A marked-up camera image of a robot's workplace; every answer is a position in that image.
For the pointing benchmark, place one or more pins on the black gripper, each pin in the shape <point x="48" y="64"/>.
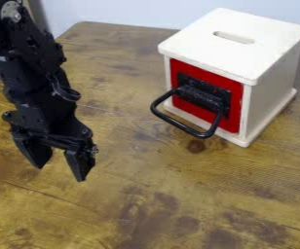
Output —
<point x="43" y="124"/>

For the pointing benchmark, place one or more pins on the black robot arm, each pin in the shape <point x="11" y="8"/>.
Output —
<point x="36" y="87"/>

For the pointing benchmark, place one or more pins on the red drawer front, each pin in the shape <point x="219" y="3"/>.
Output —
<point x="230" y="123"/>

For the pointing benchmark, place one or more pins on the white wooden box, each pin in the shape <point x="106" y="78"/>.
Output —
<point x="246" y="48"/>

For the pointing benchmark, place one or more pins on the black metal drawer handle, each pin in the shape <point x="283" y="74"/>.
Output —
<point x="202" y="96"/>

